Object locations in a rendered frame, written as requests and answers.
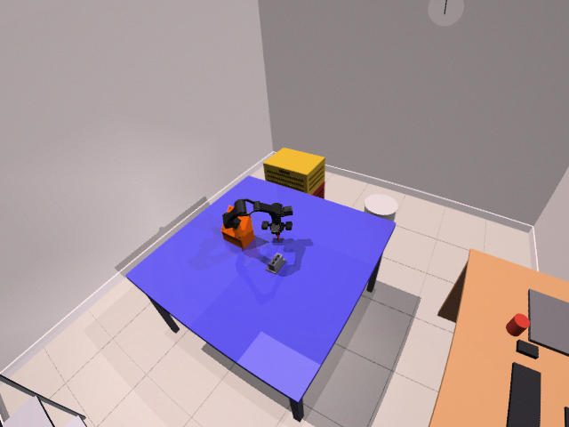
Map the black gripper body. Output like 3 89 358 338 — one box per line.
261 217 293 230

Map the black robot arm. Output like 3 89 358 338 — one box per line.
222 198 293 235

